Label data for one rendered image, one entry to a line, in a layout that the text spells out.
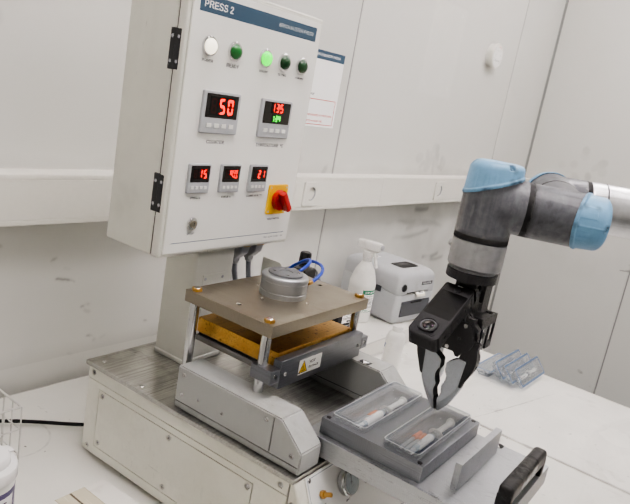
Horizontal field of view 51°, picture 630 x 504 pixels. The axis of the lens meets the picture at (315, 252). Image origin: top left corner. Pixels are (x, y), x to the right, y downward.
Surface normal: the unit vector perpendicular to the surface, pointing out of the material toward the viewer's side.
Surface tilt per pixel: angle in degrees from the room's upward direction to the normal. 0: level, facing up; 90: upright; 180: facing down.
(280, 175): 90
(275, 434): 90
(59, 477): 0
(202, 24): 90
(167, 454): 90
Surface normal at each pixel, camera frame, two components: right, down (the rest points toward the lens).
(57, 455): 0.18, -0.96
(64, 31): 0.78, 0.28
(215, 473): -0.58, 0.09
